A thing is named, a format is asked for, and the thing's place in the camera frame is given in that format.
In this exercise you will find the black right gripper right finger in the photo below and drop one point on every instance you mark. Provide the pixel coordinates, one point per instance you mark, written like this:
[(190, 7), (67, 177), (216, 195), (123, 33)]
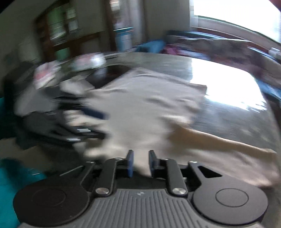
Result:
[(168, 170)]

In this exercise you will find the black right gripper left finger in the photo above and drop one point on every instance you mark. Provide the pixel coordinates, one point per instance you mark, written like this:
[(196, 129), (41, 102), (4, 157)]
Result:
[(114, 168)]

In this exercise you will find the cream beige garment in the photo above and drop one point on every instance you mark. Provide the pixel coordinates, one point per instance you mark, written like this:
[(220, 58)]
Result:
[(148, 110)]

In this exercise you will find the black round induction cooktop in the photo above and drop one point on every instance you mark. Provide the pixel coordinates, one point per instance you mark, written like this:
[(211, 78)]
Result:
[(102, 76)]

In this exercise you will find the pink white tissue pack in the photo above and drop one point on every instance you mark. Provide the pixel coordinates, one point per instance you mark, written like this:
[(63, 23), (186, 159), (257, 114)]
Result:
[(88, 61)]

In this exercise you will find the dark wooden sideboard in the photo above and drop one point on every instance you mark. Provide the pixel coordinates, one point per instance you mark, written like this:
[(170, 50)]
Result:
[(56, 32)]

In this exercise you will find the blue white cabinet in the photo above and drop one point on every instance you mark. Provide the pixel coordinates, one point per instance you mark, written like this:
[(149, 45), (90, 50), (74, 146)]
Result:
[(123, 38)]

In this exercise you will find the magenta cloth on sofa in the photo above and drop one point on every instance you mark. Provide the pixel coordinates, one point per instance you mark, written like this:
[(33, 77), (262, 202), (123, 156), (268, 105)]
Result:
[(171, 49)]

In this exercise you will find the blue sectional sofa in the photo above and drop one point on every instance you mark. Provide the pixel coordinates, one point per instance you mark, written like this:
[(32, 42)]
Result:
[(237, 53)]

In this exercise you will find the window with green frame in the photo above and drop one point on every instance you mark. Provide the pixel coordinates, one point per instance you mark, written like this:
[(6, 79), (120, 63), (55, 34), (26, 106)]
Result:
[(258, 16)]

